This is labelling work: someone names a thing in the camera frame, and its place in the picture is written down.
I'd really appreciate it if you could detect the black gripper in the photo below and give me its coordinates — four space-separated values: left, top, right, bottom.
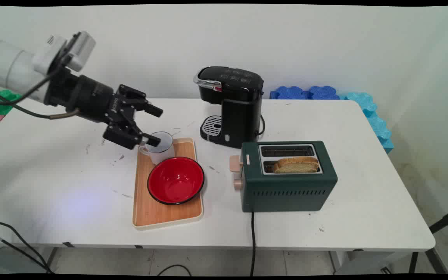
46 69 164 151

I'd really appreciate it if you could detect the beige toaster lever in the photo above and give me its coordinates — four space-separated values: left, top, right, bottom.
229 154 244 173

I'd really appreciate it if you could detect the white mug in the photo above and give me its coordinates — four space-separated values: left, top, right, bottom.
138 131 176 166

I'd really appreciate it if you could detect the red enamel bowl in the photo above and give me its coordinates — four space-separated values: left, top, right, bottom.
147 156 205 206

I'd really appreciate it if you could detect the wooden serving tray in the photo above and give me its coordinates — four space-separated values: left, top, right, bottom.
132 137 204 230

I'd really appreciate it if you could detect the black coffee machine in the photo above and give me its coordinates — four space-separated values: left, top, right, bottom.
192 66 265 149

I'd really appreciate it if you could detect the blue foam mat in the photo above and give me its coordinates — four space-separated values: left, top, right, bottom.
269 86 311 100
308 86 341 100

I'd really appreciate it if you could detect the grey table leg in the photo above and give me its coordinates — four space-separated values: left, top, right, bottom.
45 247 60 270

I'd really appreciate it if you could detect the green two-slot toaster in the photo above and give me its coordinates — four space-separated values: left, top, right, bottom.
241 141 338 213

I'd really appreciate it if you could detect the toasted bread slice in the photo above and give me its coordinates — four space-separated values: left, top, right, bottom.
272 156 321 174

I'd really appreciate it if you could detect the cyan foam mat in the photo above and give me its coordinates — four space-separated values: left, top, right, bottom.
339 92 395 154

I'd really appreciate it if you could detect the black tripod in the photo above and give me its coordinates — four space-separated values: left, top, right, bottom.
408 207 448 275

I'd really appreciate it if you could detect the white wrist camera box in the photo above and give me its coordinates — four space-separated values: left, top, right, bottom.
33 31 96 75

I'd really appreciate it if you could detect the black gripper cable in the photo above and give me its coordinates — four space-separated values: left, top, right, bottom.
0 94 81 120

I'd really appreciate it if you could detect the black camera cable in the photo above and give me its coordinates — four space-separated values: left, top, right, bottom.
0 52 73 105

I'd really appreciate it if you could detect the looped black floor cable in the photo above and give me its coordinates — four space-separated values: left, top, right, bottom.
156 264 192 277

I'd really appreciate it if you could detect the black toaster power cord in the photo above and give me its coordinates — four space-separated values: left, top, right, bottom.
250 211 257 277

